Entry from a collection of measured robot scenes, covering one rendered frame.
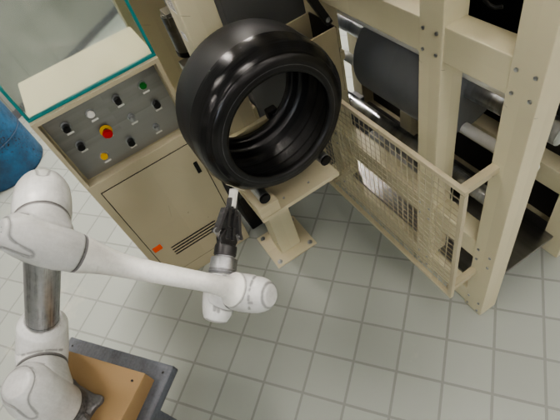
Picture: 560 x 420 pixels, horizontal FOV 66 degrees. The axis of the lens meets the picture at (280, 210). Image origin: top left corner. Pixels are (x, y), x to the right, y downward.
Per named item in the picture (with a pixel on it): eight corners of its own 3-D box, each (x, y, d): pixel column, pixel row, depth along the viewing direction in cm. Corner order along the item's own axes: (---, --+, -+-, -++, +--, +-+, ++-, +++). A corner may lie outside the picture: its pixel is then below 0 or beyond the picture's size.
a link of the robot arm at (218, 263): (222, 276, 148) (224, 258, 149) (241, 276, 142) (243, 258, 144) (202, 271, 141) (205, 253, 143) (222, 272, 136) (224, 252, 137)
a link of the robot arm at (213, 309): (224, 277, 149) (250, 277, 140) (218, 322, 145) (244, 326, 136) (199, 272, 142) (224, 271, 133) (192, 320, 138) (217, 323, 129)
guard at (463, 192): (328, 182, 239) (304, 76, 187) (331, 180, 240) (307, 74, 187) (450, 298, 183) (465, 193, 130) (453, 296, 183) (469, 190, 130)
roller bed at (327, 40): (294, 87, 200) (278, 27, 177) (320, 72, 203) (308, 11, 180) (317, 105, 188) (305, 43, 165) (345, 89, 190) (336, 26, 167)
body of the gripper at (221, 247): (207, 254, 142) (211, 227, 145) (225, 259, 149) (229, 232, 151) (222, 254, 138) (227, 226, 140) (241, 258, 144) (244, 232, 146)
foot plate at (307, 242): (257, 239, 265) (256, 237, 263) (292, 216, 269) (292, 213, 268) (278, 268, 248) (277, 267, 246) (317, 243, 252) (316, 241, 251)
